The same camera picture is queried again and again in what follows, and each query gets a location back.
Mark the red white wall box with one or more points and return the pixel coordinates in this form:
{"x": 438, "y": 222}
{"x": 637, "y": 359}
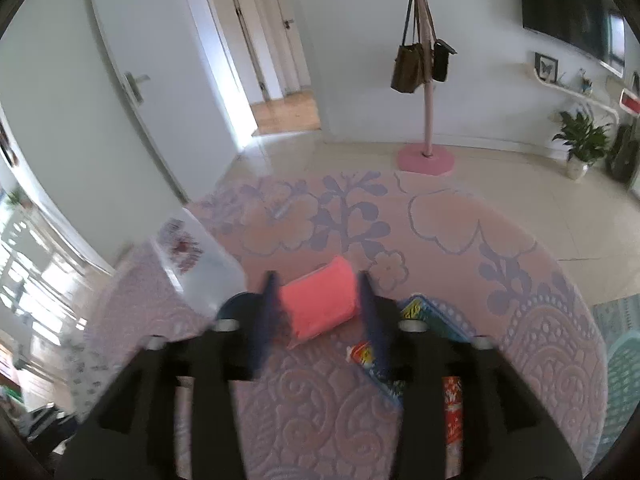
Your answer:
{"x": 630, "y": 102}

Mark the butterfly picture frame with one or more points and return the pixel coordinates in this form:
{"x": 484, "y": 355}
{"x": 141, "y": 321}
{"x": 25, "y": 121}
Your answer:
{"x": 546, "y": 67}

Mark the blue patterned rug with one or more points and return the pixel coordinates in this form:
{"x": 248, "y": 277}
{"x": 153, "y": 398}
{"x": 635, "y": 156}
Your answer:
{"x": 617, "y": 315}

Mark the pink rectangular sponge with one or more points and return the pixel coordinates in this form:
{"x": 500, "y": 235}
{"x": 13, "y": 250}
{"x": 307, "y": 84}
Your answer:
{"x": 315, "y": 305}

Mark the black shoulder bag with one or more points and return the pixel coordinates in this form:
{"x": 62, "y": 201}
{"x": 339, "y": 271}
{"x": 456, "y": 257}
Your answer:
{"x": 440, "y": 65}

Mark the teal plastic laundry basket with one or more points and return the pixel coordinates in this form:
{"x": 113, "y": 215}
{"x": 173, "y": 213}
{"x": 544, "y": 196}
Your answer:
{"x": 617, "y": 385}

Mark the pink patterned tablecloth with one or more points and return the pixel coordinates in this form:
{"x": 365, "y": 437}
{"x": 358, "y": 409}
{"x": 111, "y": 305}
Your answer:
{"x": 450, "y": 240}

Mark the red playing card box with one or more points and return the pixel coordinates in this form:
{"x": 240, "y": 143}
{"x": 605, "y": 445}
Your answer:
{"x": 365, "y": 355}

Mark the pink coat rack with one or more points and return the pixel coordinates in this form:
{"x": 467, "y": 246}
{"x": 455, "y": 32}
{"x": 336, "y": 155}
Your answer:
{"x": 427, "y": 110}

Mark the white hallway door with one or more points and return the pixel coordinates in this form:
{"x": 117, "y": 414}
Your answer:
{"x": 287, "y": 60}

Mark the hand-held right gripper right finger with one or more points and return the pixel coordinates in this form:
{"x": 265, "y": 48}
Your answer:
{"x": 375, "y": 325}

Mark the wall-mounted television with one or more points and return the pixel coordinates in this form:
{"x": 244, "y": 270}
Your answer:
{"x": 565, "y": 5}

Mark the black acoustic guitar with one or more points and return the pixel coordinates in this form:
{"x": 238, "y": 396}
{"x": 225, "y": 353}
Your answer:
{"x": 625, "y": 155}

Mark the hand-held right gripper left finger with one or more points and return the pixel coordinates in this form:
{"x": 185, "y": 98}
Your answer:
{"x": 265, "y": 320}

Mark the brown tote bag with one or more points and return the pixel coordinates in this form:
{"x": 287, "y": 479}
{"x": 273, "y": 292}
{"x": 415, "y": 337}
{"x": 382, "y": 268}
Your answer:
{"x": 407, "y": 72}

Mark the pen holder figurine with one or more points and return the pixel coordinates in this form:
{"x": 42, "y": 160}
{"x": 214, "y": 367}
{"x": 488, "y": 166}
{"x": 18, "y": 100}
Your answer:
{"x": 586, "y": 85}

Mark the clear plastic bottle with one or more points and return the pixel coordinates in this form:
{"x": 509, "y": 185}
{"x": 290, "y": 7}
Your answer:
{"x": 200, "y": 270}

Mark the potted green plant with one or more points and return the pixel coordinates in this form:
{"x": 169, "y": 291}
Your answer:
{"x": 582, "y": 135}

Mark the white low wall shelf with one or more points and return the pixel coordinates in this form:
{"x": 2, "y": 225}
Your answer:
{"x": 575, "y": 94}

